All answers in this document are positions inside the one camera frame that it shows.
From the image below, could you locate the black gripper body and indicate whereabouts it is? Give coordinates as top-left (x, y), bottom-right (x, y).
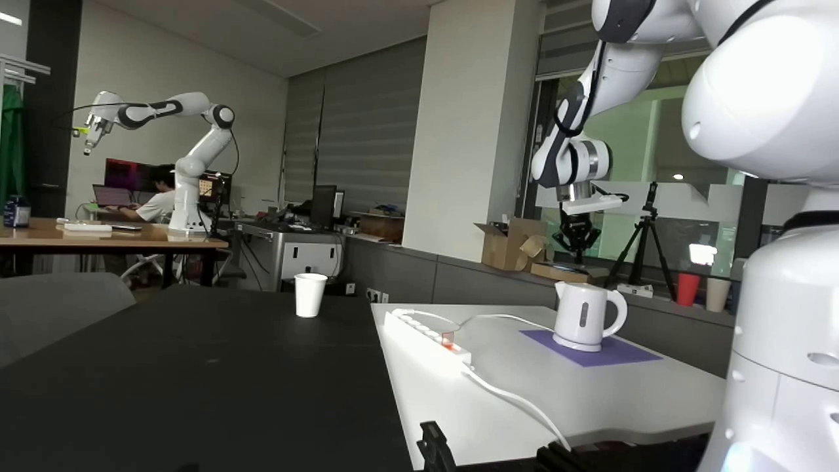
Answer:
top-left (560, 209), bottom-right (604, 248)

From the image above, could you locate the white electric kettle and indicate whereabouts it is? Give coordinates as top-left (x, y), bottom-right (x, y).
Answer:
top-left (550, 277), bottom-right (631, 353)

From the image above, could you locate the open cardboard box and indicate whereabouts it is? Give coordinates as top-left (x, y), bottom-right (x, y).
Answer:
top-left (474, 217), bottom-right (560, 282)

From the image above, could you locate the red cup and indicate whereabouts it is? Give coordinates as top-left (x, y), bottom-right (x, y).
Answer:
top-left (673, 269), bottom-right (703, 310)

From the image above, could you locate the purple mat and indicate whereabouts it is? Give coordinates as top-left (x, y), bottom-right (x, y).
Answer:
top-left (519, 324), bottom-right (663, 366)

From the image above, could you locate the beige paper cup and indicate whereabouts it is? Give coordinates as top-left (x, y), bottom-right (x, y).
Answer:
top-left (703, 275), bottom-right (732, 314)

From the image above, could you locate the brown box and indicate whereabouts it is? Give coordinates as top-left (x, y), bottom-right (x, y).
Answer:
top-left (352, 209), bottom-right (407, 246)

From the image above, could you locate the grey window blind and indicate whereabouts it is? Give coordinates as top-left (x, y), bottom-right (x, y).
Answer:
top-left (283, 36), bottom-right (428, 217)

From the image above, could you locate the black table clamp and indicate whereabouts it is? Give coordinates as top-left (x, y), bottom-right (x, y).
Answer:
top-left (416, 418), bottom-right (460, 472)

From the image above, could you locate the black desktop computer case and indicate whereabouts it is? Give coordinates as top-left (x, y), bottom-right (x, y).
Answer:
top-left (309, 182), bottom-right (349, 230)

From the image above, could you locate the white paper cup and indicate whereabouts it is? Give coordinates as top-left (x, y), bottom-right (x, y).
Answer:
top-left (290, 269), bottom-right (331, 319)

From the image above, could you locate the grey metal cabinet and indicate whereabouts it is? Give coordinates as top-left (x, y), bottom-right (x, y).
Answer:
top-left (243, 223), bottom-right (349, 290)

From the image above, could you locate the seated person in white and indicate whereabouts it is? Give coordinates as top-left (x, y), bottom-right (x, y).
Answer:
top-left (128, 174), bottom-right (182, 225)

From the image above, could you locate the dark computer monitor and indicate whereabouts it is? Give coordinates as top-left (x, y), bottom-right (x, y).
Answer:
top-left (102, 155), bottom-right (167, 201)

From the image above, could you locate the wooden desk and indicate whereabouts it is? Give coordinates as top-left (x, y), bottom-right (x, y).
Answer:
top-left (0, 217), bottom-right (231, 285)

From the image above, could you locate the black camera tripod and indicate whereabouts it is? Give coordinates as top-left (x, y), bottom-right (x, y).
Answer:
top-left (605, 178), bottom-right (680, 300)

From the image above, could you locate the thin white kettle cable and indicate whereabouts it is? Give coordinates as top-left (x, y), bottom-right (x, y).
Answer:
top-left (387, 307), bottom-right (560, 341)

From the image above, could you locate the thick white power strip cable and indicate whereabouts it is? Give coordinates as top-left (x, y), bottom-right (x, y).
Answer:
top-left (461, 361), bottom-right (574, 454)

